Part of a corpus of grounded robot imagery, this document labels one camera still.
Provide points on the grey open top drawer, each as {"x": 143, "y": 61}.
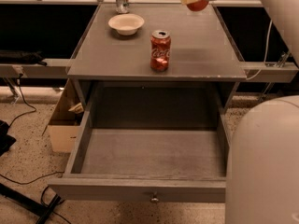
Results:
{"x": 126, "y": 153}

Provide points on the white bowl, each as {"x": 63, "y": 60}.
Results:
{"x": 126, "y": 24}

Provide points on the cardboard box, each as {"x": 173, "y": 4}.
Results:
{"x": 65, "y": 120}

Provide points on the metal frame rail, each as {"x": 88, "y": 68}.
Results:
{"x": 55, "y": 68}

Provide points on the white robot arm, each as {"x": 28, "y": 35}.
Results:
{"x": 262, "y": 182}

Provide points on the black bag on rail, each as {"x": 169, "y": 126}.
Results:
{"x": 21, "y": 57}

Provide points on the red coca-cola can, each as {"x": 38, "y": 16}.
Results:
{"x": 160, "y": 50}

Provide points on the grey cabinet counter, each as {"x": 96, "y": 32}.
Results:
{"x": 174, "y": 45}

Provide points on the red apple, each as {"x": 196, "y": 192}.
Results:
{"x": 198, "y": 5}

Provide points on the black object at left edge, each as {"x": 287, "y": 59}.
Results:
{"x": 6, "y": 141}

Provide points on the black stand base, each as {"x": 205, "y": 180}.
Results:
{"x": 43, "y": 212}

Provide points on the metal drawer knob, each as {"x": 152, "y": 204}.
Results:
{"x": 154, "y": 198}

